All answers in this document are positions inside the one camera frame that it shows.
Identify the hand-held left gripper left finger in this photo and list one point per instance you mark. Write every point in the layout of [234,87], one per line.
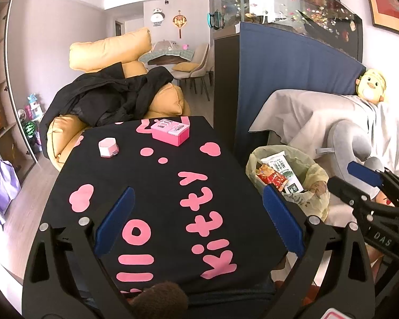
[114,219]

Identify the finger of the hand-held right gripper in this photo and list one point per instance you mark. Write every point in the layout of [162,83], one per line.
[344,189]
[365,174]

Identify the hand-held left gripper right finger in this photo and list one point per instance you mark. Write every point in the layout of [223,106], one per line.
[282,219]

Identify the red snack packet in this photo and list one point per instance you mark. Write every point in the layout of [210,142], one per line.
[272,177]

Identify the green white snack packet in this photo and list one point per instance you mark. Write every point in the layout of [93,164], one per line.
[281,167]

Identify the strawberry print cushion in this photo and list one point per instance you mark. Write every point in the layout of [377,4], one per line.
[385,200]

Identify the grey neck pillow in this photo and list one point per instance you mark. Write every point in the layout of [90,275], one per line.
[349,139]

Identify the black pink-print tablecloth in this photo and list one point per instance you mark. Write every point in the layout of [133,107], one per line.
[126,166]

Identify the small pink white container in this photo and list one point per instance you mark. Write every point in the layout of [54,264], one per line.
[108,148]

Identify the beige sofa cover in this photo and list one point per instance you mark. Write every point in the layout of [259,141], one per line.
[302,113]

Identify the yellow plush toy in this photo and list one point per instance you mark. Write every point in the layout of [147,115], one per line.
[370,86]

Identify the brown fuzzy cloth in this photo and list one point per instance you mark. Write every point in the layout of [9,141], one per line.
[163,300]

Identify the pink box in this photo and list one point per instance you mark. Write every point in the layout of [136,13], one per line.
[169,134]

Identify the purple bag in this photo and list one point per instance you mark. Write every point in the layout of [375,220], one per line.
[0,186]

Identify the black jacket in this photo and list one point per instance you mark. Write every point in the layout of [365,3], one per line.
[96,99]

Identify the watermelon ball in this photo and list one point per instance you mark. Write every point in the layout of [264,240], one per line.
[29,129]

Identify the toy lighthouse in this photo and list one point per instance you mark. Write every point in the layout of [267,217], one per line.
[33,106]

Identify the glass snow globe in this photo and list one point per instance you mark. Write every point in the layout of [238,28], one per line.
[22,113]

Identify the dark fish tank cabinet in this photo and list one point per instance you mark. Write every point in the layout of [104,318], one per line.
[226,79]

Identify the dining table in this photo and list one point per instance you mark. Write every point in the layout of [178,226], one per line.
[163,59]

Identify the beige dining chair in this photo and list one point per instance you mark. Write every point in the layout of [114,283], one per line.
[189,68]

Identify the tan leather sofa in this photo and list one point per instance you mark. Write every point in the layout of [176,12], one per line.
[113,48]

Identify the display shelf cabinet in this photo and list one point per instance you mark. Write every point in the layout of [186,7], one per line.
[0,89]

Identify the mesh food cover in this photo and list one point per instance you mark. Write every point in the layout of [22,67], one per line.
[163,46]

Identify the glass fish tank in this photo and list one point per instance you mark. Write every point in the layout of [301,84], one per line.
[286,3]

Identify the teal black object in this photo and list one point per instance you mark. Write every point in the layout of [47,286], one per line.
[216,20]

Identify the panda wall clock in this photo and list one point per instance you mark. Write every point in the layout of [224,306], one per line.
[157,16]

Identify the hanging wall ornament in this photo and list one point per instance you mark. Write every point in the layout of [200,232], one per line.
[179,21]

